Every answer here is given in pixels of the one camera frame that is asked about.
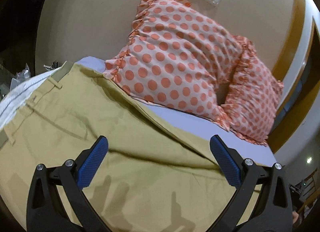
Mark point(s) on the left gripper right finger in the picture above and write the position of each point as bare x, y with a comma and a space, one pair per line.
273, 208

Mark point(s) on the khaki pants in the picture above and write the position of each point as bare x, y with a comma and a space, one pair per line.
138, 172

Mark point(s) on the left polka dot pillow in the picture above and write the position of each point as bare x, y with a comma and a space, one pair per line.
176, 57

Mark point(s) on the wooden door frame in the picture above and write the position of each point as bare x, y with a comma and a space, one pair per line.
301, 122

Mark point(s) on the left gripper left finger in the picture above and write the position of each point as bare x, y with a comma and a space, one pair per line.
45, 210

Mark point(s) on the right polka dot pillow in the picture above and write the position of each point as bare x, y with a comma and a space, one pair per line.
253, 96

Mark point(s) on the light blue bed sheet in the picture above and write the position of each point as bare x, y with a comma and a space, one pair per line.
202, 128

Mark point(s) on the polka dot pillow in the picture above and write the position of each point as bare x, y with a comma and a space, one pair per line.
176, 57
253, 96

